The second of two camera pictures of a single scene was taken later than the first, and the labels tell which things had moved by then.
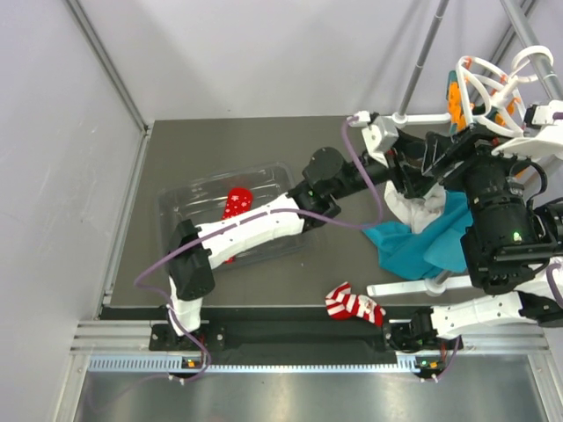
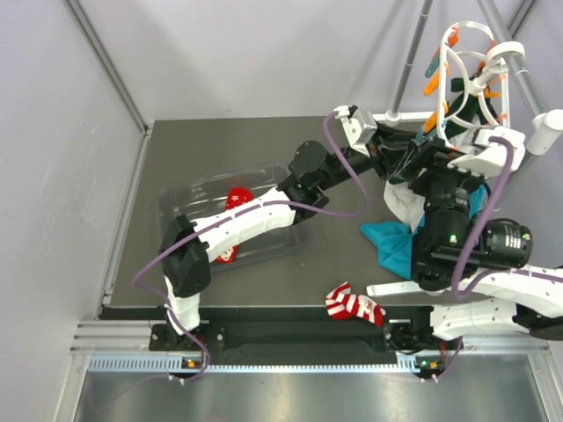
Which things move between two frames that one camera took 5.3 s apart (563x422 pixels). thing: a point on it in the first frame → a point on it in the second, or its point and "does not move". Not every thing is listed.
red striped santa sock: (343, 305) does not move
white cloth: (417, 212) does not move
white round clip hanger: (491, 98) → (471, 77)
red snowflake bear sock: (238, 200) does not move
